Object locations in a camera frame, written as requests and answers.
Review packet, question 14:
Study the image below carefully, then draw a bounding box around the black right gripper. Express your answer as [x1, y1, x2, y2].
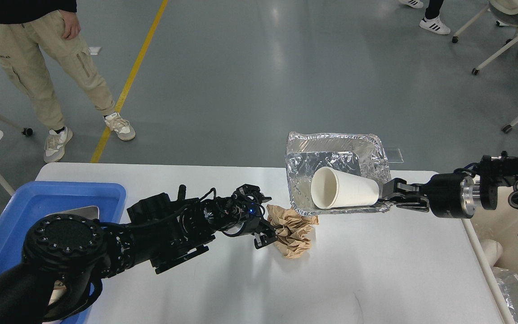
[380, 174, 476, 219]

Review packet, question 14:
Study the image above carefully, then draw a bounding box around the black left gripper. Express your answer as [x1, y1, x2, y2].
[216, 184, 277, 249]

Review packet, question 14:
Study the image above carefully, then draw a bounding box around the brown paper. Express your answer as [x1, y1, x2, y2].
[267, 204, 319, 260]

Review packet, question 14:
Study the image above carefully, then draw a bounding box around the aluminium foil tray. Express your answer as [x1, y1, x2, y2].
[285, 131, 392, 217]

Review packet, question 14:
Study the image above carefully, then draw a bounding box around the cream paper cup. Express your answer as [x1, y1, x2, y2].
[310, 167, 380, 210]

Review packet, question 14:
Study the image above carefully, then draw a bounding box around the metal rectangular tin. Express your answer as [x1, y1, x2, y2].
[56, 205, 99, 220]

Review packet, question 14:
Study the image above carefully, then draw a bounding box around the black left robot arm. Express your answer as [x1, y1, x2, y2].
[0, 184, 277, 324]

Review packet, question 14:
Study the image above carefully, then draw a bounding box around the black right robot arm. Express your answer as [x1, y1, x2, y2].
[378, 152, 518, 219]

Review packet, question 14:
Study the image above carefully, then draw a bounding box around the clear floor plate right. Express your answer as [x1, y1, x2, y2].
[384, 148, 405, 164]

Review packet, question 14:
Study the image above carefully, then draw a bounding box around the cream plastic bin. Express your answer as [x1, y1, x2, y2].
[461, 175, 518, 324]

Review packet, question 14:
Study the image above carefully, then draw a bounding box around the foil tray inside bin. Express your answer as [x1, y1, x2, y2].
[491, 267, 518, 324]

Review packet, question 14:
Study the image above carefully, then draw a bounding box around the person in black trousers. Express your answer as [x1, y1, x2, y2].
[419, 0, 451, 35]

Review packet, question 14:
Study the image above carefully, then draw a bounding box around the white office chair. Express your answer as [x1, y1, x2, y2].
[451, 0, 518, 77]

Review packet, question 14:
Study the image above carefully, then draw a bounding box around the blue plastic tray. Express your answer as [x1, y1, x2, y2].
[0, 182, 126, 324]

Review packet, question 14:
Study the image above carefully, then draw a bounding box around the person in beige trousers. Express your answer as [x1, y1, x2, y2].
[0, 0, 136, 163]

